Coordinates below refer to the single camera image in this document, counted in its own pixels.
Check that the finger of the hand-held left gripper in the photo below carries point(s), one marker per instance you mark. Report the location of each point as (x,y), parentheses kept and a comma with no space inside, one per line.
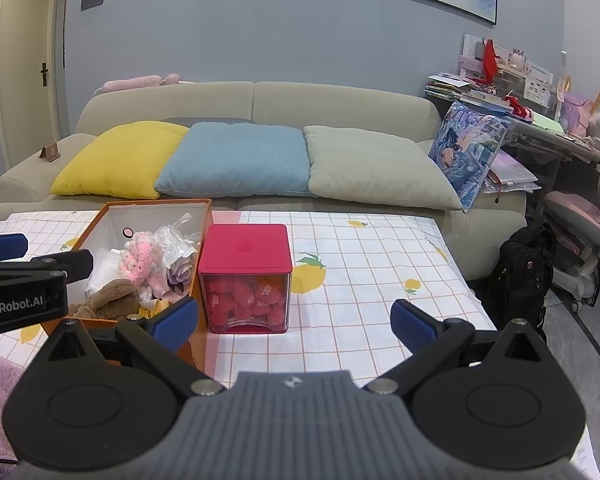
(65,265)
(0,246)

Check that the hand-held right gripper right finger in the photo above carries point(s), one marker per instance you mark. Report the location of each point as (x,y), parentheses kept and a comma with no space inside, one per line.
(412,325)

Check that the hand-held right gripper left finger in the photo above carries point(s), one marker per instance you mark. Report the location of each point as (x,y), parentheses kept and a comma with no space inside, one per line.
(175,317)

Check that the purple soft item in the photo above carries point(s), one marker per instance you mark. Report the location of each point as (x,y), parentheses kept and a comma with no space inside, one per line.
(180,275)

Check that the orange cardboard box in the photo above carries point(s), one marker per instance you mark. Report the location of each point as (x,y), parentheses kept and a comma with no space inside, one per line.
(107,232)

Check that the clear plastic bag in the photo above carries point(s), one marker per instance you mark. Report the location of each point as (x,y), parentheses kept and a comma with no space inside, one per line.
(175,245)

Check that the pink crocheted pouch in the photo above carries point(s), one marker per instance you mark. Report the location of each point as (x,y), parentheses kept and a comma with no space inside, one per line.
(137,255)

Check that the checked lemon-print tablecloth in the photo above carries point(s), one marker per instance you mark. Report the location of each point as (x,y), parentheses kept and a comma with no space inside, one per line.
(370,270)

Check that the clear box with red lid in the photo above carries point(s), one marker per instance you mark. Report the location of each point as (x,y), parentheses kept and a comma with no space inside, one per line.
(245,245)

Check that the small brown stand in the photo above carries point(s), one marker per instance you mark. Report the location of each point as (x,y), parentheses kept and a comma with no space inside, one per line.
(50,152)

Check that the yellow pillow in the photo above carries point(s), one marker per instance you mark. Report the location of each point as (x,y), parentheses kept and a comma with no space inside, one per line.
(115,160)

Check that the black backpack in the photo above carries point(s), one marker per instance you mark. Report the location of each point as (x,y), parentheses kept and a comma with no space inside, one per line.
(520,280)

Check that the beige door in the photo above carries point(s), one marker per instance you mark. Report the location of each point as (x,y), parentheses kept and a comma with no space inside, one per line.
(25,85)

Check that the beige pillow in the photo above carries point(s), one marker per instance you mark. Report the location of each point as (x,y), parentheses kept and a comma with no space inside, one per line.
(375,165)

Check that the pink folders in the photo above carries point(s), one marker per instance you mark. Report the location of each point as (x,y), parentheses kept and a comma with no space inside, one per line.
(512,172)

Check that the blue cartoon-print pillow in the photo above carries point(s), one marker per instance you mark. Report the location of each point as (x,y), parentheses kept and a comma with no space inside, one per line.
(467,150)

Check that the pink plush toy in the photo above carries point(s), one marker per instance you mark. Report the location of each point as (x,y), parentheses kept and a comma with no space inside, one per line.
(135,83)

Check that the grey and pink chair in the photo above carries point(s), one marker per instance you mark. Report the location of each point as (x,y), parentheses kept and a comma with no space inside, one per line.
(575,215)

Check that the white paper sheets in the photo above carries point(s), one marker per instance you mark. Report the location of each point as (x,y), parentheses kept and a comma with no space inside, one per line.
(586,455)

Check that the grey desk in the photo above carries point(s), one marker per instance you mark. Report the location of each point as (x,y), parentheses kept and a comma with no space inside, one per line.
(550,142)

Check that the beige sofa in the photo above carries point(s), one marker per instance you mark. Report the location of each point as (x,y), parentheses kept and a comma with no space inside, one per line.
(330,105)

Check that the stack of books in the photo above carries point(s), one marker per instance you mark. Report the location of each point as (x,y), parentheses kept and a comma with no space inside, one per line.
(460,92)

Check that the green folder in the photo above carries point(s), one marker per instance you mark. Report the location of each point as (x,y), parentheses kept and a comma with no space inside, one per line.
(547,122)

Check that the white desk organizer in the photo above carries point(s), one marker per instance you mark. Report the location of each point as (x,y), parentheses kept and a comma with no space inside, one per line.
(525,77)

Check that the purple unicorn plush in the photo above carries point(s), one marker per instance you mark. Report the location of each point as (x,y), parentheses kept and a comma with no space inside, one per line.
(580,110)

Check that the red hanging ornament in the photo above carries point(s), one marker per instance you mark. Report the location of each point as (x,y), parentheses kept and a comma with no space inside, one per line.
(490,57)

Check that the dark wall switch panel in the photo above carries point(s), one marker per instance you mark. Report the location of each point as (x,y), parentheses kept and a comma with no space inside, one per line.
(92,0)

